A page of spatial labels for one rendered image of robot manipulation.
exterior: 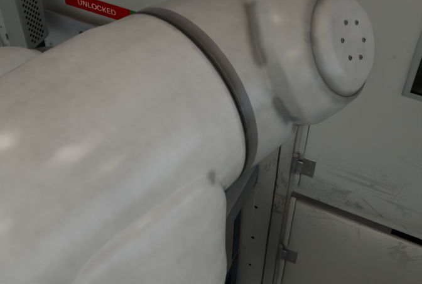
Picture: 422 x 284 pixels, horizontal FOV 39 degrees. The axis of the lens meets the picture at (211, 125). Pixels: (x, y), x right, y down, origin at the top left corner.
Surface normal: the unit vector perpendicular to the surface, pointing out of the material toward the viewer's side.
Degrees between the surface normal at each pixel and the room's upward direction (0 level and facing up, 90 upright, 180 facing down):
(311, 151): 90
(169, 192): 69
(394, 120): 90
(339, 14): 61
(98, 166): 41
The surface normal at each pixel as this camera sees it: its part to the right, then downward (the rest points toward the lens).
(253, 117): 0.65, 0.21
